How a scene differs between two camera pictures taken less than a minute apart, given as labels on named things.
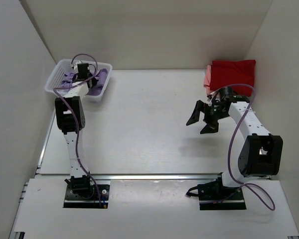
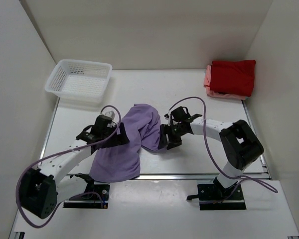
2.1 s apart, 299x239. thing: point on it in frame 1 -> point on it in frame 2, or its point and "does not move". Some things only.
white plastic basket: x=54 y=84 does not move
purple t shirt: x=68 y=78 -> x=142 y=124
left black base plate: x=73 y=200 does not move
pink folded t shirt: x=207 y=80 does not move
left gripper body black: x=92 y=80 -> x=120 y=136
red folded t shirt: x=225 y=72 does not move
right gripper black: x=209 y=113 -> x=169 y=136
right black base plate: x=221 y=198 does not move
